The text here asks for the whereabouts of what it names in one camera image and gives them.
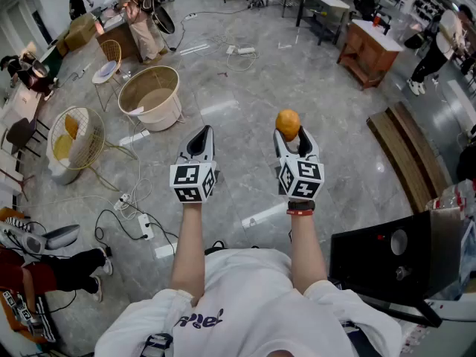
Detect red wrist band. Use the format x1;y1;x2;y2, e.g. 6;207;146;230
287;199;316;212

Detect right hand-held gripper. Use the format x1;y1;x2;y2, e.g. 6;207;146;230
273;125;326;201

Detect black cabinet with door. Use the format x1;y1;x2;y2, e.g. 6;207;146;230
329;205;466;329

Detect black floor cable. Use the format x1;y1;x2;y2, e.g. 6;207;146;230
94;209;179;256

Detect dark chair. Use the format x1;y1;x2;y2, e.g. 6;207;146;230
0;117;51;159

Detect metal pot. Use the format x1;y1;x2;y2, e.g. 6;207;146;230
31;59;49;78

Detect gold wire chair yellow cushions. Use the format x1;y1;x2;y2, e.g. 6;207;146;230
46;106;138;193

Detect orange fruit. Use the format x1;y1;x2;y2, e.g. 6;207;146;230
275;109;301;143

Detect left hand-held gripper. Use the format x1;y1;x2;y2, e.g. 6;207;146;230
169;125;218;205

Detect person's right forearm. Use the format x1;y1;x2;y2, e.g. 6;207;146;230
288;213;329;295

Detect round beige tub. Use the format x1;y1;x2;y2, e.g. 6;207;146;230
118;65;184;132

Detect orange wooden cabinet white top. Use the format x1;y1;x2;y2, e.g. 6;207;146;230
337;19;405;91

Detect black round disc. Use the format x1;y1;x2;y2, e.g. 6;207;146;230
152;4;176;36

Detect white round plate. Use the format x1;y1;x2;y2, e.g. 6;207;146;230
390;228;409;256

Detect low wooden plank platform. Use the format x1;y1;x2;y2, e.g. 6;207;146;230
366;101;453;215

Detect white floor cable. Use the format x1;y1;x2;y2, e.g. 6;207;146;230
118;123;153;221

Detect white printed t-shirt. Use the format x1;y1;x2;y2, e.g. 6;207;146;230
94;248;403;357

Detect white curved counter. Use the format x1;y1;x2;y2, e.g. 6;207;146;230
423;298;476;323

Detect gold wire chair white seat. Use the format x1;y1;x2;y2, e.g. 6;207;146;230
91;39;129;113

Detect person's left forearm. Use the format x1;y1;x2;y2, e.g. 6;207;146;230
170;202;206;306

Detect brown wooden desk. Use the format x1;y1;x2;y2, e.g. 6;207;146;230
95;11;142;63

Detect cardboard box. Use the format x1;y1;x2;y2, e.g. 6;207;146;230
63;12;98;51

